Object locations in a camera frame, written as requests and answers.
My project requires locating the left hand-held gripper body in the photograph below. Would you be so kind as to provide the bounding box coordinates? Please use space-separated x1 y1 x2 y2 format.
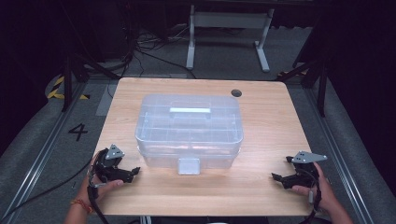
92 144 134 184

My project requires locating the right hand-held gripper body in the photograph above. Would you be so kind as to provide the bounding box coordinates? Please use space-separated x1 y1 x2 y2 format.
284 150 329 189

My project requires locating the clear plastic storage box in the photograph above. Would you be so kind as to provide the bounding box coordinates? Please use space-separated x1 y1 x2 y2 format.
137 143 241 175

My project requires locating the translucent plastic box lid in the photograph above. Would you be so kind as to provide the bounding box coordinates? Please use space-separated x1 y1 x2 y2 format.
134 93 245 149

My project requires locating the person's left hand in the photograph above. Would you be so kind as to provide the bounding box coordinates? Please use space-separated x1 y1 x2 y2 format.
76 149 125 208

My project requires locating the person's right hand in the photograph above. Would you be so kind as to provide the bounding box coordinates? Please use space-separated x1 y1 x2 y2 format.
292 161 339 214

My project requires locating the black metal stand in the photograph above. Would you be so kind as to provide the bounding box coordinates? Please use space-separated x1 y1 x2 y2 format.
60 52 121 113
277 59 329 119

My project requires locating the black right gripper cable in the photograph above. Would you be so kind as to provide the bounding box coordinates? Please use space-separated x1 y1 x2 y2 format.
298 169 323 224

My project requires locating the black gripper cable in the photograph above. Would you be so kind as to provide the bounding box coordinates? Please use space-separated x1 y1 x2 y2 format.
298 169 323 224
0 157 110 224

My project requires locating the orange bracelet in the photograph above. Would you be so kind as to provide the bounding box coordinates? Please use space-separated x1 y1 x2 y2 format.
70 199 94 215

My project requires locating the aluminium floor rail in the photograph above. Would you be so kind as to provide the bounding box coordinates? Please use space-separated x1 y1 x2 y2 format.
303 87 376 224
0 81 91 222

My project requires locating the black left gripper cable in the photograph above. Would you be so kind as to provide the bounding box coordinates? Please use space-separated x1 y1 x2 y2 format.
0 157 110 224

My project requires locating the bundle of black floor cables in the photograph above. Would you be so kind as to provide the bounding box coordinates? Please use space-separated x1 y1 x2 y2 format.
122 24 198 79

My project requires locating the white metal desk frame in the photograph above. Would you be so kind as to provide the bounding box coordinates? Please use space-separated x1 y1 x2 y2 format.
185 4 276 74

